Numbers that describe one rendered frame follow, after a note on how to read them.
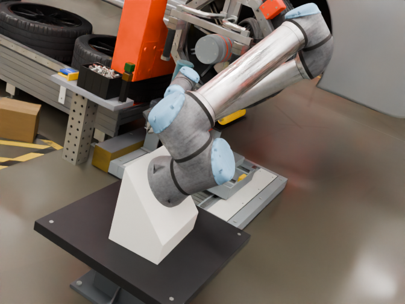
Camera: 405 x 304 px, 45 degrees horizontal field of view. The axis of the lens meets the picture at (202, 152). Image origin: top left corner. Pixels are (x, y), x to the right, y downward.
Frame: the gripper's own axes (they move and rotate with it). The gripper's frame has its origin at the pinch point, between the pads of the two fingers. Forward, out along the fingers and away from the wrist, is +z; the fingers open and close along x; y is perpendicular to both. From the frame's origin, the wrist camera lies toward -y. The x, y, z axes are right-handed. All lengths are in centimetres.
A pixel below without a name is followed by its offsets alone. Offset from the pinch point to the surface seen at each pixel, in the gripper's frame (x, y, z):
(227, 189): -31, 49, 20
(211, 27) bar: 17, 21, -48
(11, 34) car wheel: 141, 17, 63
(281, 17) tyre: 8, 53, -63
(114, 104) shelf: 29.5, 5.7, 13.0
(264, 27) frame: 8, 44, -57
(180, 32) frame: 39, 34, -27
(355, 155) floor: -31, 238, 34
